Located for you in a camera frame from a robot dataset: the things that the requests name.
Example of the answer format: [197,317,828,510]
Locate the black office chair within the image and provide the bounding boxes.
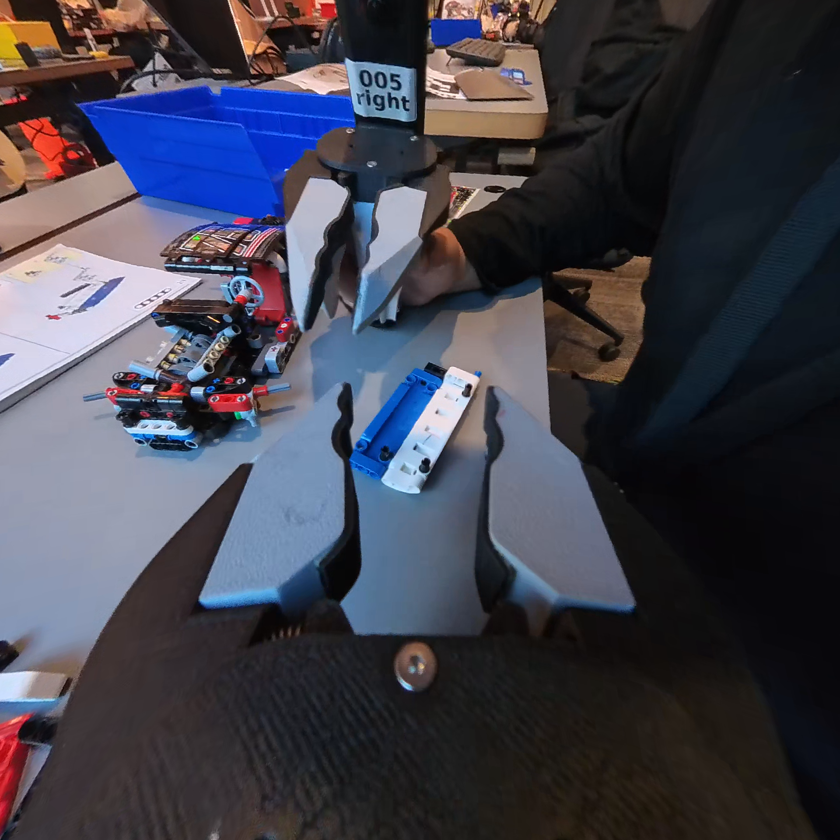
[543,270,626,363]

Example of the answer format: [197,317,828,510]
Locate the small blue plastic bin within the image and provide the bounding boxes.
[430,17,483,48]

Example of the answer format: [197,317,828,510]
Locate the large blue plastic bin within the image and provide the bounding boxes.
[77,85,358,219]

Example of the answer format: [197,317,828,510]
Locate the person's right forearm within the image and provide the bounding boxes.
[449,141,664,293]

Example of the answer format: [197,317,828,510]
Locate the red plastic packet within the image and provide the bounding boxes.
[0,714,35,811]

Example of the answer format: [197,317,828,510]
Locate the grey flat pouch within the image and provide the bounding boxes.
[454,66,534,102]

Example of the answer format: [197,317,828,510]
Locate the black keyboard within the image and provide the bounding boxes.
[445,37,508,68]

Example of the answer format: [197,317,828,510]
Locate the wooden table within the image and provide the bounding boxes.
[256,45,550,173]

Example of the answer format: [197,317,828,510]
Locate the yellow box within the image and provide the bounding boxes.
[0,21,61,70]

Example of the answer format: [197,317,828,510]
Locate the person's right hand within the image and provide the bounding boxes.
[395,227,484,311]

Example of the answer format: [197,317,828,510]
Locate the blue and white brick panel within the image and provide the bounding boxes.
[349,362,485,493]

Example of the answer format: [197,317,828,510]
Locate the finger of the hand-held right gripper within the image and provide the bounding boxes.
[352,188,427,337]
[284,176,354,332]

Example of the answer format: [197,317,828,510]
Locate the person's dark clothing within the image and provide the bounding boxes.
[545,0,840,840]

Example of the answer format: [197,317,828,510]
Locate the partly built brick car model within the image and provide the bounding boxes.
[84,215,304,455]

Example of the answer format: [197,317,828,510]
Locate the black monitor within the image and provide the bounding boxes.
[147,0,253,80]

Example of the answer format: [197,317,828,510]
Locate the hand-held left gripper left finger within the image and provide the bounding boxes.
[199,382,362,610]

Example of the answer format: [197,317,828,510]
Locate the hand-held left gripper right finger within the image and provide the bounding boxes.
[474,385,637,614]

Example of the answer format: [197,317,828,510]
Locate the printed paper sheet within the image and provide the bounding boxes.
[285,62,358,96]

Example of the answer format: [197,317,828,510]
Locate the open building instruction booklet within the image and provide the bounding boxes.
[0,244,202,413]

